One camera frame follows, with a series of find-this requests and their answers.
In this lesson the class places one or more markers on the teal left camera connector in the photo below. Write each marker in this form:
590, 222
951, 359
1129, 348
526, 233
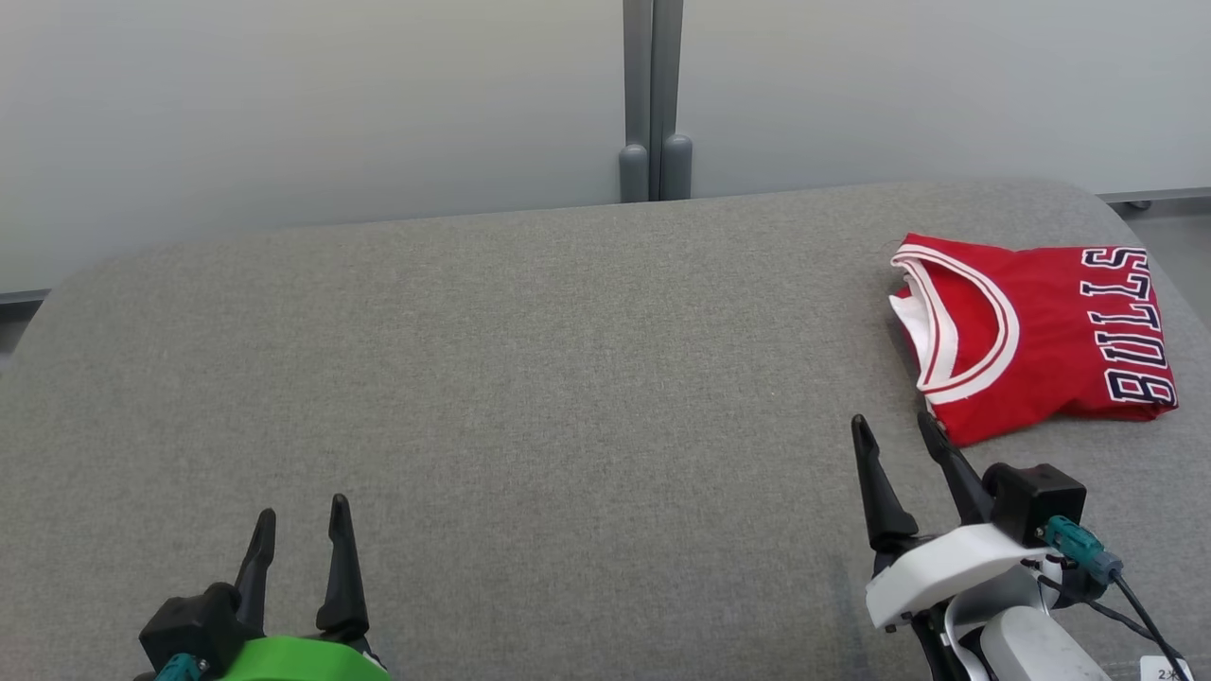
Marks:
180, 670

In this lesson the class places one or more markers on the red Bulls basketball jersey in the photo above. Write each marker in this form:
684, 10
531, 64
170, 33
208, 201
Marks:
1050, 322

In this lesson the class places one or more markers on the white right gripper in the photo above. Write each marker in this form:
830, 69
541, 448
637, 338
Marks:
946, 572

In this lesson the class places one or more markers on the teal right camera connector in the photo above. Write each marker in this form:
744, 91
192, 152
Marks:
1083, 549

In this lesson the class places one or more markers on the teal camera connector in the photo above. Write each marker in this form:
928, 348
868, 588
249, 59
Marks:
1083, 549
180, 670

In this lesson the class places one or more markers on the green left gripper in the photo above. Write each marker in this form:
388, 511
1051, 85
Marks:
303, 662

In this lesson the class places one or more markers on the grey partition post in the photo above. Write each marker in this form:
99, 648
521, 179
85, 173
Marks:
639, 66

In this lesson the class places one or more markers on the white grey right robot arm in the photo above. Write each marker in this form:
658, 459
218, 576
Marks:
1031, 653

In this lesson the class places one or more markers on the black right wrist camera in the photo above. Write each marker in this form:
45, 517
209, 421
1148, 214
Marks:
1036, 501

